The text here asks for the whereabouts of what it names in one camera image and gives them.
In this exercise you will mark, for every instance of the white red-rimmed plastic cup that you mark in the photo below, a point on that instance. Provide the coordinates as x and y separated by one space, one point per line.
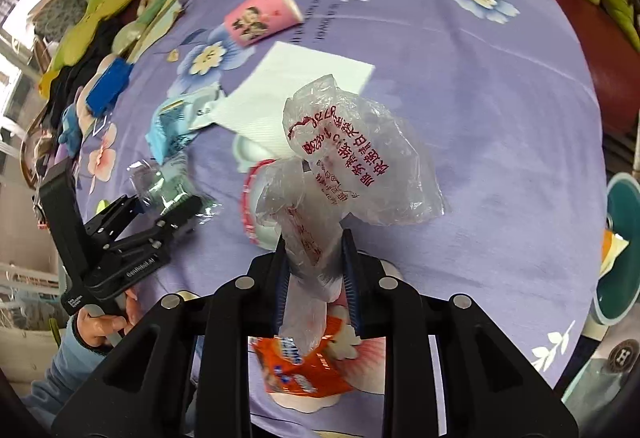
264 236

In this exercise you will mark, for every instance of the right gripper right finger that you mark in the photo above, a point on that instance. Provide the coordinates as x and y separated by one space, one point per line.
380 305

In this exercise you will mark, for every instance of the person's left hand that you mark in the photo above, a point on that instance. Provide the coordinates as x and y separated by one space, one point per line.
94 330

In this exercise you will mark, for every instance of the clear plastic bag red print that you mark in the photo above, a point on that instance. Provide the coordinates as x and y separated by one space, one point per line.
351 156

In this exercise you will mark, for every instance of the yellow plush toy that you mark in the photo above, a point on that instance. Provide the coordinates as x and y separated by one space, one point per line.
76 41

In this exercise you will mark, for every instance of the pink wedding paper cup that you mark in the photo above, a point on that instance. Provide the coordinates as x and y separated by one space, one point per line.
255 20

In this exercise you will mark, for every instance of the purple floral tablecloth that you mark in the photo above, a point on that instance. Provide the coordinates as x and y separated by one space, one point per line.
500 93

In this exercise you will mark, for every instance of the light blue snack packet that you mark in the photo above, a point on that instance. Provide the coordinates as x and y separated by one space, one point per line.
176 122

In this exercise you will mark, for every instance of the clear plastic wrapper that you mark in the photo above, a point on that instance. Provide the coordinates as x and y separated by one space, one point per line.
161 187

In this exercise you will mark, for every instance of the orange snack wrapper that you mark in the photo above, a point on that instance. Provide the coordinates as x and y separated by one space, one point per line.
286 371

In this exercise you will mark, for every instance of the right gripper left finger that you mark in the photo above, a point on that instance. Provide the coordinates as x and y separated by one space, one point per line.
249 305

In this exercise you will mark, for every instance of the light blue sleeve forearm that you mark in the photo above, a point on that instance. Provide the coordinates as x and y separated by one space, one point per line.
71 365

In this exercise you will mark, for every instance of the teal round trash bin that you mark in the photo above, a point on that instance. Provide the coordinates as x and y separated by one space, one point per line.
618 284

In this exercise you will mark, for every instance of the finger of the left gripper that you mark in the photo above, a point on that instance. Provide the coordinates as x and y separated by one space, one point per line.
165 230
115 218

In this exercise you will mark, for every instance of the blue fabric item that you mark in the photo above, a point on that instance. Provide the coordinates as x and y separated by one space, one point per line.
111 82

